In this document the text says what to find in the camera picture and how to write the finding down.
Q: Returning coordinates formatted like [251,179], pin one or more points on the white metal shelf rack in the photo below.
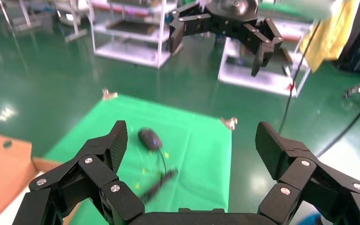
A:
[260,80]
[130,31]

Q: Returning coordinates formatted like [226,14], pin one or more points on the yellow hanging sheet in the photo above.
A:
[329,34]

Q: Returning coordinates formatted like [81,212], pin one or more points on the grey workshop equipment stand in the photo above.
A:
[71,18]

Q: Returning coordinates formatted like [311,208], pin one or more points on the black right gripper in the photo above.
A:
[232,12]

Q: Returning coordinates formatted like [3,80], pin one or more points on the silver binder clip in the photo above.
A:
[229,122]
[108,94]

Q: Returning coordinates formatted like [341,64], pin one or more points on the green table cloth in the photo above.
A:
[195,155]

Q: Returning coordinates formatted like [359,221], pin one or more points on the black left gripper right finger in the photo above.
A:
[298,177]

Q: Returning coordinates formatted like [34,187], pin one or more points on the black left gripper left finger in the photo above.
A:
[99,174]

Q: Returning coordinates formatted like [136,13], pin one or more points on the brown cardboard box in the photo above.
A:
[3,170]

